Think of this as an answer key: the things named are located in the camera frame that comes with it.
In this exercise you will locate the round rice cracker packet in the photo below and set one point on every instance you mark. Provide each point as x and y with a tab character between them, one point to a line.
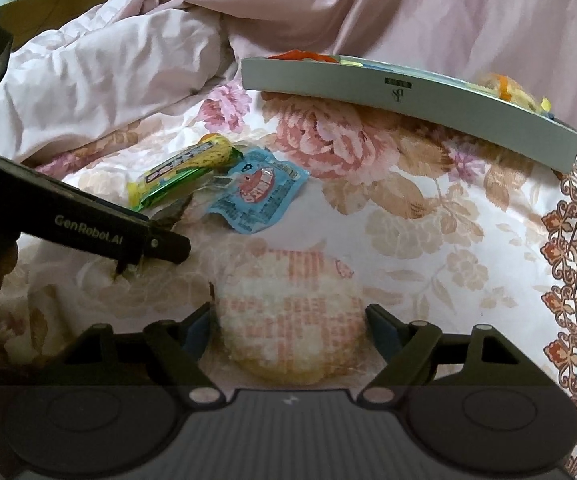
288	310

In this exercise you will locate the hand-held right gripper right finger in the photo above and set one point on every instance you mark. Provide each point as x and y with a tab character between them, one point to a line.
383	332

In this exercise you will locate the pale pink duvet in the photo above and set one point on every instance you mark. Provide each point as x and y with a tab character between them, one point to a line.
118	75

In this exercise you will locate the floral bedsheet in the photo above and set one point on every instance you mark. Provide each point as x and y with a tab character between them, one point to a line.
418	235

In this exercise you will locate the crumpled yellow paper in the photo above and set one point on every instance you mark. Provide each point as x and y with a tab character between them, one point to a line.
544	105

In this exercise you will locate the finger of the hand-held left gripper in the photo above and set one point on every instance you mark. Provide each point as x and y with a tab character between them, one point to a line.
93	220

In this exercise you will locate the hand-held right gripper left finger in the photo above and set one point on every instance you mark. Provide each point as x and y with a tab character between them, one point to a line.
198	335

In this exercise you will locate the orange red snack packet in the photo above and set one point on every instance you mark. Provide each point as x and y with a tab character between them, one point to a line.
298	55

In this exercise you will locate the green yellow snack packet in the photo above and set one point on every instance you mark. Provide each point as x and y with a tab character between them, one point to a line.
178	172

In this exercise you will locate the blue cartoon snack packet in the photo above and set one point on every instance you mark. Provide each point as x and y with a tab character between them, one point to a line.
258	195

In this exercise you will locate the clear orange cake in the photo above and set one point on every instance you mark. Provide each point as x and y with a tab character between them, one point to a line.
508	90

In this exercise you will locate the grey shallow cardboard box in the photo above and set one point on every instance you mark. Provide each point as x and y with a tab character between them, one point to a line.
343	82

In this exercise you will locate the pink satin cloth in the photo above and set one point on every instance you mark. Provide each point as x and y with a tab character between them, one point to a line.
418	10

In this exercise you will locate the wooden headboard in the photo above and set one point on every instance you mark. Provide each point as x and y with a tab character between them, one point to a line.
58	10

